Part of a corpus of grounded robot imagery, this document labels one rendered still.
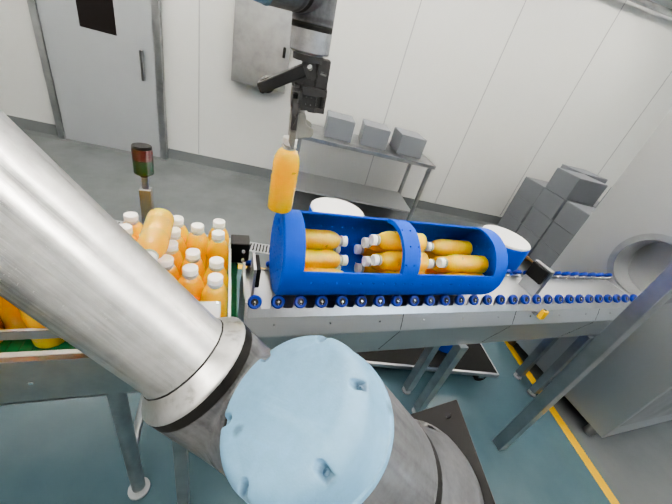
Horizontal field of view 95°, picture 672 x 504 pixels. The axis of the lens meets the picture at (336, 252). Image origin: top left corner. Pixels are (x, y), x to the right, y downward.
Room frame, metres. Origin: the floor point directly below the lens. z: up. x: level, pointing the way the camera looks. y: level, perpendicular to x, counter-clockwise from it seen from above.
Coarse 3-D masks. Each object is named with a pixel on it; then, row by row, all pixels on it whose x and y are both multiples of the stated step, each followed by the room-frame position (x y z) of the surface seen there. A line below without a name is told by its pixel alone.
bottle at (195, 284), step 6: (186, 276) 0.61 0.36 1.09; (198, 276) 0.63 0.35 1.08; (180, 282) 0.60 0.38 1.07; (186, 282) 0.60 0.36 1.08; (192, 282) 0.61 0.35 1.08; (198, 282) 0.62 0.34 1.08; (186, 288) 0.60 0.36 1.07; (192, 288) 0.60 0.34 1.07; (198, 288) 0.61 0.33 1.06; (192, 294) 0.60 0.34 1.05; (198, 294) 0.61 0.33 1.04; (198, 300) 0.61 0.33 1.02
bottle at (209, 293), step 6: (204, 288) 0.60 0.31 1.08; (210, 288) 0.60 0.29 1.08; (216, 288) 0.60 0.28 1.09; (222, 288) 0.62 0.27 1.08; (204, 294) 0.59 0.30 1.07; (210, 294) 0.59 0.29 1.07; (216, 294) 0.60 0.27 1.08; (222, 294) 0.61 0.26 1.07; (204, 300) 0.59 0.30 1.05; (210, 300) 0.58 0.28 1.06; (216, 300) 0.59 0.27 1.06; (222, 300) 0.60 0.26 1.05; (222, 306) 0.60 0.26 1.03; (222, 312) 0.60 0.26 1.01
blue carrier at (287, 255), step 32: (288, 224) 0.80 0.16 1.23; (320, 224) 1.03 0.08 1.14; (352, 224) 1.07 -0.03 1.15; (384, 224) 1.12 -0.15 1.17; (416, 224) 1.15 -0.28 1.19; (288, 256) 0.73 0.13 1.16; (352, 256) 1.08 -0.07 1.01; (416, 256) 0.92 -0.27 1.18; (288, 288) 0.73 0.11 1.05; (320, 288) 0.77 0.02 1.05; (352, 288) 0.81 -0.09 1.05; (384, 288) 0.86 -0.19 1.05; (416, 288) 0.92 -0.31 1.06; (448, 288) 0.97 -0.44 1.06; (480, 288) 1.04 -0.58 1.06
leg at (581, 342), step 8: (584, 336) 1.58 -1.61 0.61; (592, 336) 1.58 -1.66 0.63; (576, 344) 1.58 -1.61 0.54; (584, 344) 1.56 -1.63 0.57; (568, 352) 1.58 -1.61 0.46; (576, 352) 1.56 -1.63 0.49; (560, 360) 1.58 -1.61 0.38; (568, 360) 1.56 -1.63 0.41; (552, 368) 1.58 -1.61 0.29; (560, 368) 1.56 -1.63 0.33; (544, 376) 1.58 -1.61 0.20; (552, 376) 1.56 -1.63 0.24; (536, 384) 1.58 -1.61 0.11; (544, 384) 1.56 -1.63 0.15; (528, 392) 1.58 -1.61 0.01; (536, 392) 1.56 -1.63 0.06
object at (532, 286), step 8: (536, 264) 1.37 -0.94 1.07; (544, 264) 1.38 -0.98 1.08; (528, 272) 1.38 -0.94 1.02; (536, 272) 1.35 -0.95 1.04; (544, 272) 1.33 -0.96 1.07; (552, 272) 1.32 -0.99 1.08; (528, 280) 1.38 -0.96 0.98; (536, 280) 1.33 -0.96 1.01; (544, 280) 1.32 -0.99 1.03; (528, 288) 1.35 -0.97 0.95; (536, 288) 1.33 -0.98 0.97
